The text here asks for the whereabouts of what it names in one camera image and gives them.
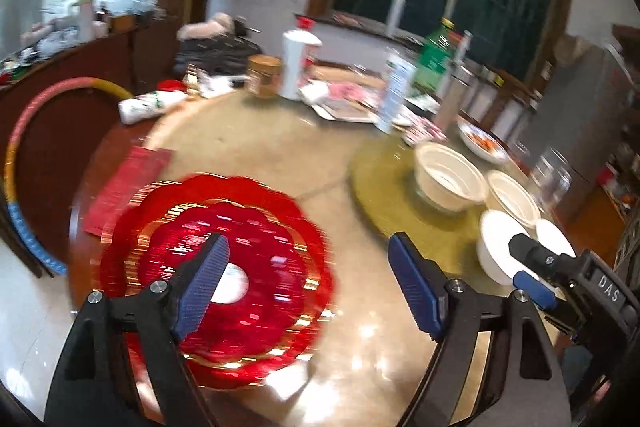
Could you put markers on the white printed tube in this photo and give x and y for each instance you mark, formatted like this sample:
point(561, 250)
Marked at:
point(397, 92)

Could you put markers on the white disposable lid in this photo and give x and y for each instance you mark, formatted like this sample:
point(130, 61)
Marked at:
point(555, 234)

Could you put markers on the dark fur-collar jacket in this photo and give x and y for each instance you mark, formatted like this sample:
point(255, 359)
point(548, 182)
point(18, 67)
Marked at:
point(215, 52)

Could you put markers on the brown gold jar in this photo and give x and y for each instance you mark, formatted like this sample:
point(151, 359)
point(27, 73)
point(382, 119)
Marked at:
point(263, 74)

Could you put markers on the grey refrigerator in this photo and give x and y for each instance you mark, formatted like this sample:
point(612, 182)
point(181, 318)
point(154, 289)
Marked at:
point(590, 107)

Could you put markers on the green plastic bottle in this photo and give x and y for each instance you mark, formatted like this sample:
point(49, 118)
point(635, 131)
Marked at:
point(437, 57)

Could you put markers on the clear glass mug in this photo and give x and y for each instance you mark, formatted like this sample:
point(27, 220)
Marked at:
point(550, 177)

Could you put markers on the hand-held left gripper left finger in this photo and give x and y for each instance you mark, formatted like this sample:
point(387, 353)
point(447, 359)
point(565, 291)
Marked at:
point(205, 287)

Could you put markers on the red scalloped plate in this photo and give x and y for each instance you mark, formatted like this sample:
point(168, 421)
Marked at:
point(250, 247)
point(280, 307)

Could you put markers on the gold glitter lazy susan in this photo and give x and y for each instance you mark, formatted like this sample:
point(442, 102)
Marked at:
point(390, 197)

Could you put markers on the book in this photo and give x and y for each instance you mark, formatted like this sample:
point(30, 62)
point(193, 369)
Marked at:
point(340, 111)

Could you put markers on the multicoloured hula hoop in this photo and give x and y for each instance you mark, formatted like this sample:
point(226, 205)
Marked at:
point(50, 89)

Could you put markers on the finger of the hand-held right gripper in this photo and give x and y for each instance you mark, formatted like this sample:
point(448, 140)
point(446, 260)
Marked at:
point(535, 288)
point(542, 257)

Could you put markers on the blue-rimmed plate with food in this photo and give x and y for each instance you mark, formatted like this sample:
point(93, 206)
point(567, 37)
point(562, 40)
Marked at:
point(482, 142)

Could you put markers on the white disposable bowl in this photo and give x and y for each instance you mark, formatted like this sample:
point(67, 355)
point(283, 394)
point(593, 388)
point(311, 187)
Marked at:
point(450, 177)
point(510, 202)
point(497, 247)

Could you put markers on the white paper roll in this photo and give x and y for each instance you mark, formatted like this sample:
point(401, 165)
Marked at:
point(395, 14)

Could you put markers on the white liquor bottle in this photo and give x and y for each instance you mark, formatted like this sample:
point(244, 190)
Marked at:
point(297, 62)

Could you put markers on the white green milk bottle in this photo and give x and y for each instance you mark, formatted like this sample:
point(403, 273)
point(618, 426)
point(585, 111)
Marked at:
point(150, 104)

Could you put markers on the steel thermos flask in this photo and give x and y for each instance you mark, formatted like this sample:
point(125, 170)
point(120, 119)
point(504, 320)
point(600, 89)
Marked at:
point(452, 102)

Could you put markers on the wooden shelf unit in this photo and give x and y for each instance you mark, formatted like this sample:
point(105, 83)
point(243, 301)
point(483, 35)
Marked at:
point(622, 167)

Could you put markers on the wooden chair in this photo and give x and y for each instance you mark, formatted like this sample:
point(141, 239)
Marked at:
point(505, 107)

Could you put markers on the wooden sideboard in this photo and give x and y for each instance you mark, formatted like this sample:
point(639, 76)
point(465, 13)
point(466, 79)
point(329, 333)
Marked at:
point(75, 57)

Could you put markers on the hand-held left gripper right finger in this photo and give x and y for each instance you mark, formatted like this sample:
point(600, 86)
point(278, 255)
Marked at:
point(415, 287)

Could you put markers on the red paper packet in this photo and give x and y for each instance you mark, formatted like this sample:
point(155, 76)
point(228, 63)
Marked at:
point(125, 187)

